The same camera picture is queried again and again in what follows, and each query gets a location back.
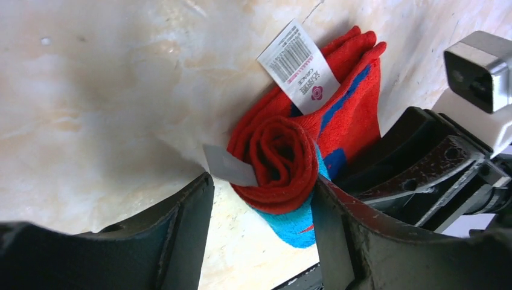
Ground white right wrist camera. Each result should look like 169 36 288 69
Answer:
432 31 511 157

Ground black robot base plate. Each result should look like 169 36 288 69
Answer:
273 263 324 290

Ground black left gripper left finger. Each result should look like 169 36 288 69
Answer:
1 173 214 289

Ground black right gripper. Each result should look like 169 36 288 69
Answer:
336 106 511 233

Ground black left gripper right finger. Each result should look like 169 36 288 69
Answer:
311 176 511 289

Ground red blue cloth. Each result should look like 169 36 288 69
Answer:
203 21 386 248

